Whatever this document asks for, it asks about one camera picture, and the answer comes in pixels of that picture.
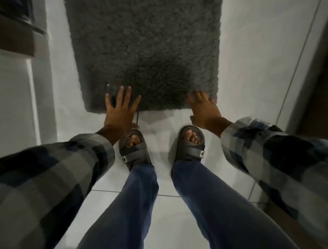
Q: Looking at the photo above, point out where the dark grey left sandal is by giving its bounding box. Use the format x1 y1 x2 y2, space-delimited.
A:
118 129 153 172

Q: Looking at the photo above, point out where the person's leg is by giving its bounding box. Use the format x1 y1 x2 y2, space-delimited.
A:
171 160 299 249
77 161 159 249

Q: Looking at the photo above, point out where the person's right leg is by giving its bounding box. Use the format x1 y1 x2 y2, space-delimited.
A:
171 160 299 249

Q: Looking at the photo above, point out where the person's left leg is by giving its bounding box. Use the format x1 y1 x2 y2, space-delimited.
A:
77 161 159 249

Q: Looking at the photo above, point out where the person's right hand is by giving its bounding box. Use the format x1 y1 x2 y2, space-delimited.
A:
186 91 233 138

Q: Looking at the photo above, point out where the person's left hand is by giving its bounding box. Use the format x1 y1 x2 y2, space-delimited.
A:
105 86 142 132

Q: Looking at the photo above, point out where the dark grey right sandal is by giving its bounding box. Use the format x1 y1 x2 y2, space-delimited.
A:
173 125 206 165

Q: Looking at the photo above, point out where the person's right forearm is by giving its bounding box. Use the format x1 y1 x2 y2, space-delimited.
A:
217 117 328 247

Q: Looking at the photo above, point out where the brown wooden cabinet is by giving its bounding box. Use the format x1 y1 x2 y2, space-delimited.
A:
0 0 48 57

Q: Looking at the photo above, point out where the dark grey sandal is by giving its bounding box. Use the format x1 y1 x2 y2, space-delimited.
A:
118 129 153 172
173 125 206 165

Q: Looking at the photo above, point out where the grey shaggy floor mat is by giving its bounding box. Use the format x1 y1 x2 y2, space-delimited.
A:
64 0 223 113

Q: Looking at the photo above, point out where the brown wooden door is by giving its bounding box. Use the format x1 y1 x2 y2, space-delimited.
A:
286 49 328 145

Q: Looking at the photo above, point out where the person's left forearm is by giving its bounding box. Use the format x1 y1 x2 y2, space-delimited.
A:
0 125 116 249

